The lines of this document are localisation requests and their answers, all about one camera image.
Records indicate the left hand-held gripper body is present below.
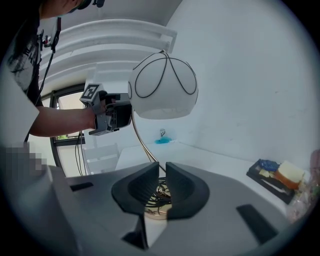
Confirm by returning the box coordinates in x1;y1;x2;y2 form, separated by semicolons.
79;83;133;137

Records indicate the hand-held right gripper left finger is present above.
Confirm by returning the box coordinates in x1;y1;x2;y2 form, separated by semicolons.
111;161;160;216

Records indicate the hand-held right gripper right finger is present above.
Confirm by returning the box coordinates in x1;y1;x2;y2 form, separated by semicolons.
165;161;211;221

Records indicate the white globe lamp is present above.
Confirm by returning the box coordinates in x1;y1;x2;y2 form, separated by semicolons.
127;49;200;221

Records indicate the person's left forearm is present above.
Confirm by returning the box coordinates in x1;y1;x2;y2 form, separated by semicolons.
29;105;97;138

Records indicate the white table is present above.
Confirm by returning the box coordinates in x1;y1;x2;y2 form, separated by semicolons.
114;140;313;226

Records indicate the white chair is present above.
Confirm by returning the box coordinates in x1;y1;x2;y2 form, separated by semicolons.
81;143;120;176

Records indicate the blue cloth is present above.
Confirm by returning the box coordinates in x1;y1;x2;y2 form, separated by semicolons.
154;136;176;146

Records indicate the black tray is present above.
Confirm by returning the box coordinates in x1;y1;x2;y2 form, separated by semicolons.
246;158;296;205

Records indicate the blue packet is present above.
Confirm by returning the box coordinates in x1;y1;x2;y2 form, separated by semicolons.
258;159;280;173

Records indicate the yellow and orange sponge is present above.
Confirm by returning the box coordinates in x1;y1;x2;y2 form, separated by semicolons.
274;160;306;190

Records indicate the clear plastic bag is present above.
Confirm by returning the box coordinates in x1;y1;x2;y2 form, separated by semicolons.
286;149;320;224

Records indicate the person's head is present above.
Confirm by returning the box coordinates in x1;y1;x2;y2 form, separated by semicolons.
39;0;85;20

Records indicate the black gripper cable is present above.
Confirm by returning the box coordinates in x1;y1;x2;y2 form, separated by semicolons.
74;131;87;177

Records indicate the black window frame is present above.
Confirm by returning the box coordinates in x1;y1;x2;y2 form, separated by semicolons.
39;83;87;177

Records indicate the white bunk bed frame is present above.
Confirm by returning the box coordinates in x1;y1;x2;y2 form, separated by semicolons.
38;18;179;85

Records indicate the black neck strap with cable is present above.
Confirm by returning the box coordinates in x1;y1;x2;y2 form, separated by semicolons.
23;16;62;143

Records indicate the black head-worn camera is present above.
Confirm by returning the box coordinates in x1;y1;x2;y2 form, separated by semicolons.
77;0;106;11

